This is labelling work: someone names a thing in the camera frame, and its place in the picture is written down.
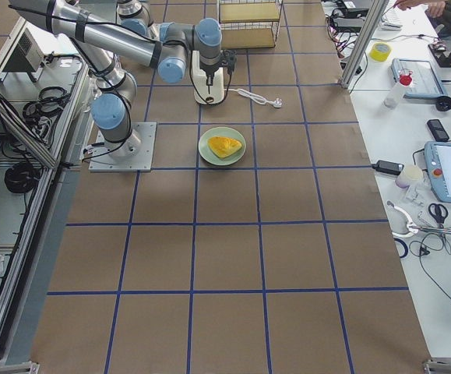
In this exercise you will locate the yellow tape roll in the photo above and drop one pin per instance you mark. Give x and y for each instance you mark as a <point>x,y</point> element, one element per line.
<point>380,51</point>

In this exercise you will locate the white paper cup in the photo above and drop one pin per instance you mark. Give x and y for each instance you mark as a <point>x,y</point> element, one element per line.
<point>409,175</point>

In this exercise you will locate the white two-slot toaster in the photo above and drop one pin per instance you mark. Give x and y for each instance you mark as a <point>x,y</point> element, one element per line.
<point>204,93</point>

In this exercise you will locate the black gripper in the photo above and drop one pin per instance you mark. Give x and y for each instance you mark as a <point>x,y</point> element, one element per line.
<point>209,71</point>

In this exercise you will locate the black power adapter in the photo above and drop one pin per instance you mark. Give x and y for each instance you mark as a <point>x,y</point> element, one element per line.
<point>387,167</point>

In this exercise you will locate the wire basket with checkered cloth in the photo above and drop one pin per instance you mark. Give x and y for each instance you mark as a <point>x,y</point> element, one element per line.
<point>249,23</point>

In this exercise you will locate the clear bottle with red cap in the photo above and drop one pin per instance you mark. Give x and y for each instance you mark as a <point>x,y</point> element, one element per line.
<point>396,94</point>

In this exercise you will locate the black scissors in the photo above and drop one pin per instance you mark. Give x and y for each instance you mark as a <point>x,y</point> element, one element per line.
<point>439,213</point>

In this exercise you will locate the light green plate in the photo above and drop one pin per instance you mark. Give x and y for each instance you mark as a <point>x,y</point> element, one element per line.
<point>208,155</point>

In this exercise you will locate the orange triangular pastry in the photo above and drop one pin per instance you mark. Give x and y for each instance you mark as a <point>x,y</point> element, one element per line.
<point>223,146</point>

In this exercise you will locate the aluminium frame post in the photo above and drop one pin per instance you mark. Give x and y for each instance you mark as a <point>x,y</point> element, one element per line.
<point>372,20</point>

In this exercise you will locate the black phone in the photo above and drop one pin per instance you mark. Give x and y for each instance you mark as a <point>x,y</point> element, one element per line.
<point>437,130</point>

